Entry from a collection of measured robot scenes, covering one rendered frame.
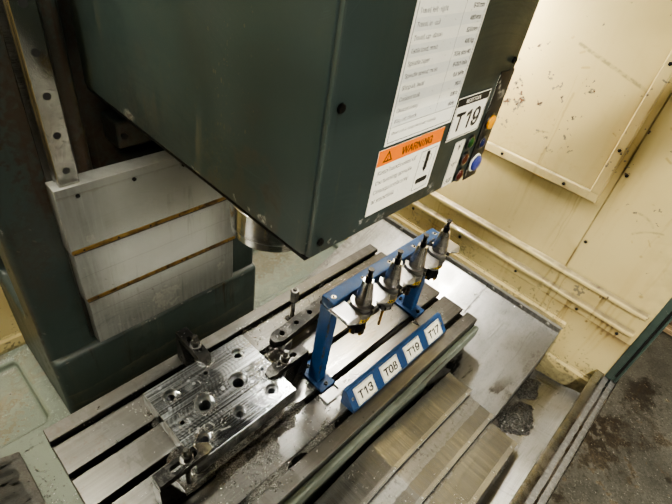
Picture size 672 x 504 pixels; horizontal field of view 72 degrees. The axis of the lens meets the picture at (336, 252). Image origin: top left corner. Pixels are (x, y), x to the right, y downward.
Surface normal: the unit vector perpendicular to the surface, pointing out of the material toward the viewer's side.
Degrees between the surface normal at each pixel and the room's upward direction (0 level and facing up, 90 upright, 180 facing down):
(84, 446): 0
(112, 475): 0
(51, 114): 90
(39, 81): 90
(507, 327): 24
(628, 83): 90
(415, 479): 8
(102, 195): 90
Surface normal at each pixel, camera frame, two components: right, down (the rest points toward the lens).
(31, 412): 0.14, -0.76
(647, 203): -0.69, 0.39
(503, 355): -0.15, -0.54
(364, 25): 0.71, 0.53
